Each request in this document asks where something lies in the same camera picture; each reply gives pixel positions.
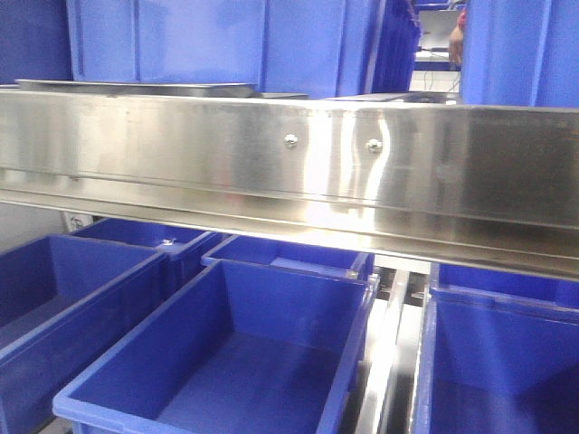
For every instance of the blue rear centre bin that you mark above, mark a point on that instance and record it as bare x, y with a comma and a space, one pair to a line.
289, 255

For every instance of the blue rear left bin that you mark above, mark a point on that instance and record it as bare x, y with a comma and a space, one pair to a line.
184, 247

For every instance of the blue front centre bin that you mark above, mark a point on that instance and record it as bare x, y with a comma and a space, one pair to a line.
241, 348

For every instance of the large blue upper bin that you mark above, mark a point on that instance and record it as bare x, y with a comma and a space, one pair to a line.
319, 48

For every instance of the blue rear right bin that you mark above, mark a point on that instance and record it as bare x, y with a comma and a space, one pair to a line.
491, 288

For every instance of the steel shelf divider bar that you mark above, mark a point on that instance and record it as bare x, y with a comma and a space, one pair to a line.
385, 394

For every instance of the blue front right bin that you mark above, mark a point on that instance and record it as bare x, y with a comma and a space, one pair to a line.
492, 363

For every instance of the blue upper right crate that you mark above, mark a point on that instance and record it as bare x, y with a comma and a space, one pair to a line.
521, 53

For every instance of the blue far left upper bin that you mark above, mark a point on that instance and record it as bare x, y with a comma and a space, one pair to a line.
35, 41

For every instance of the left rail screw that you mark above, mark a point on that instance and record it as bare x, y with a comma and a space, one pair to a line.
290, 141

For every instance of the rail screw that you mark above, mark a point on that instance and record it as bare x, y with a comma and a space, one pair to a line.
290, 141
374, 146

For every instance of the right rail screw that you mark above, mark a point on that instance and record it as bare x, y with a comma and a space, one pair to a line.
374, 146

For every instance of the stainless steel shelf rail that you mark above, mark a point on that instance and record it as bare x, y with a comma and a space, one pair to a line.
494, 187

